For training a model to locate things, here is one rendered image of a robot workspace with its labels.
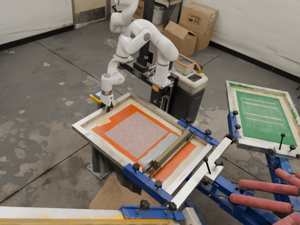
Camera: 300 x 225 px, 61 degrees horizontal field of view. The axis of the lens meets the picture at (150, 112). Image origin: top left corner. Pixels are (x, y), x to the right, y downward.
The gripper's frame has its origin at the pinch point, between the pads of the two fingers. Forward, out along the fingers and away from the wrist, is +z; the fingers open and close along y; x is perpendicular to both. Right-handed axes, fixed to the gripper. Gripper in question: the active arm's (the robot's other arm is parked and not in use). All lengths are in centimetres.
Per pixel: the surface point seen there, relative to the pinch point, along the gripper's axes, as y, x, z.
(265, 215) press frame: -122, 1, -5
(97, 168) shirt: -13.2, 20.7, 40.4
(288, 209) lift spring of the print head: -125, 8, -26
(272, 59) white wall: -37, -380, 78
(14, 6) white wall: 308, -96, 42
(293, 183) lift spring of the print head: -124, -15, -20
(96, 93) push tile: 21.0, -9.4, 3.3
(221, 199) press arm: -99, 2, 6
